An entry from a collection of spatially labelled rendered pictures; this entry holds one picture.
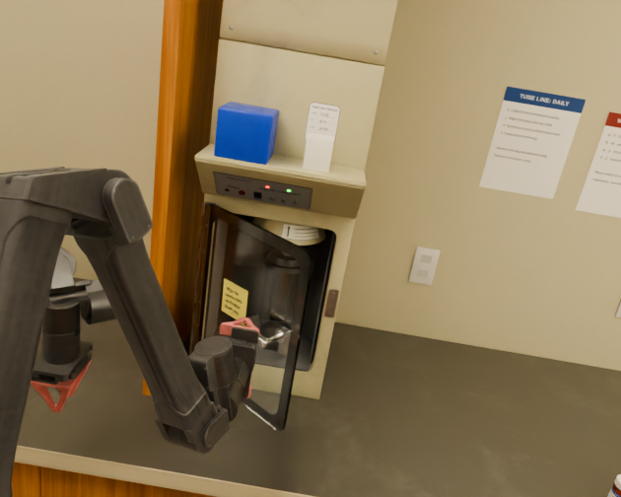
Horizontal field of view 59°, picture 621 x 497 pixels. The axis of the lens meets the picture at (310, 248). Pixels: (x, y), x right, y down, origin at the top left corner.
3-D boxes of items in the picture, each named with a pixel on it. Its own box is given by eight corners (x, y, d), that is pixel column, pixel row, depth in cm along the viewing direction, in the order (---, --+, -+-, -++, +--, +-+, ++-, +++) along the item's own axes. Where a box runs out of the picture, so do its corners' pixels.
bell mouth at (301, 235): (256, 212, 136) (259, 191, 134) (326, 225, 136) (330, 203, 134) (243, 237, 120) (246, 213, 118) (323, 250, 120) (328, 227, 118)
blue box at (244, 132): (224, 146, 111) (229, 101, 108) (273, 154, 111) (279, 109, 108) (213, 156, 102) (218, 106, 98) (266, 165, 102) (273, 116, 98)
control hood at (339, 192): (203, 189, 115) (208, 142, 112) (356, 216, 115) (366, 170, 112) (189, 205, 105) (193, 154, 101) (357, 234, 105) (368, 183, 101)
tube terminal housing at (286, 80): (211, 325, 156) (241, 37, 128) (323, 345, 156) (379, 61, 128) (186, 377, 132) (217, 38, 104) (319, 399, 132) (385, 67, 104)
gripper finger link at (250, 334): (265, 311, 101) (257, 336, 92) (260, 344, 103) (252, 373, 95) (229, 304, 101) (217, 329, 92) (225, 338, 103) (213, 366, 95)
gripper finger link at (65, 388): (88, 397, 99) (89, 352, 95) (69, 423, 92) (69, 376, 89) (50, 390, 99) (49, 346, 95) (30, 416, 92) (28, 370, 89)
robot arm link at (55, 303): (35, 290, 88) (46, 306, 85) (80, 282, 93) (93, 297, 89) (37, 327, 91) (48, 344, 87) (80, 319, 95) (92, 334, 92)
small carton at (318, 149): (304, 163, 109) (309, 132, 106) (328, 167, 109) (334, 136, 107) (302, 168, 104) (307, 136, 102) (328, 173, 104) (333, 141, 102)
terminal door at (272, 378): (193, 362, 130) (209, 201, 115) (284, 434, 112) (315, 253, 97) (190, 363, 129) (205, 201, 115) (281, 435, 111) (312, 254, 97)
